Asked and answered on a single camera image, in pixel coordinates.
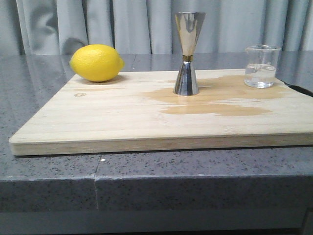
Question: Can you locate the steel double jigger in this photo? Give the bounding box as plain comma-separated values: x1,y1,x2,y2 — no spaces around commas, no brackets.
174,12,205,96

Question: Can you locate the clear glass beaker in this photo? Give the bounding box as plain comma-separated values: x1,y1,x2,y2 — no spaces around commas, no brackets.
244,45,281,89

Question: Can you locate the wooden cutting board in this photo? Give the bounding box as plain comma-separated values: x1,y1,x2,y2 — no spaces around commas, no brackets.
9,69,313,155

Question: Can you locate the yellow lemon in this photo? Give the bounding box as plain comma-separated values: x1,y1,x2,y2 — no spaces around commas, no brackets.
69,44,125,82

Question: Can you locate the grey curtain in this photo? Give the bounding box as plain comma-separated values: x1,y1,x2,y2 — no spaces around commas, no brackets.
0,0,313,56

